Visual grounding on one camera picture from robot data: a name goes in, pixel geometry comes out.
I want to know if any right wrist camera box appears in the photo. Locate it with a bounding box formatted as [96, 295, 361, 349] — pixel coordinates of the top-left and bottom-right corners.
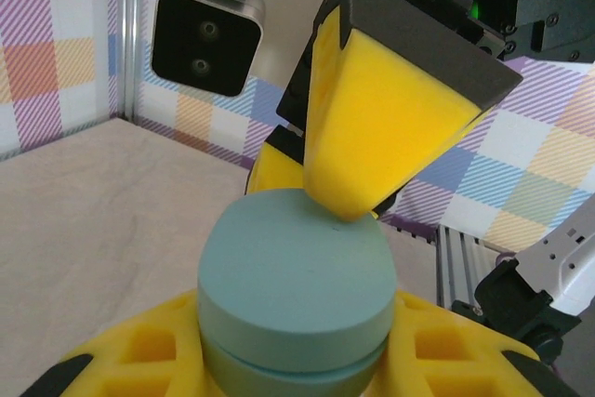
[150, 0, 267, 99]

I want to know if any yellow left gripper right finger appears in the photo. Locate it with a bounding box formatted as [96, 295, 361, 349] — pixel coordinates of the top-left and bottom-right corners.
[371, 289, 580, 397]

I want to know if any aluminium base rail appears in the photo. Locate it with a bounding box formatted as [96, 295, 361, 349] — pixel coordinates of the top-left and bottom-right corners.
[435, 223, 517, 319]

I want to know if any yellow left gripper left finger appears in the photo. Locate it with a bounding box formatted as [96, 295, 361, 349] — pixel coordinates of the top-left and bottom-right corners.
[25, 287, 219, 397]

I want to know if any aluminium frame post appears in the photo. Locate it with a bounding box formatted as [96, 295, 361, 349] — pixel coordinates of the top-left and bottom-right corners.
[121, 0, 141, 122]

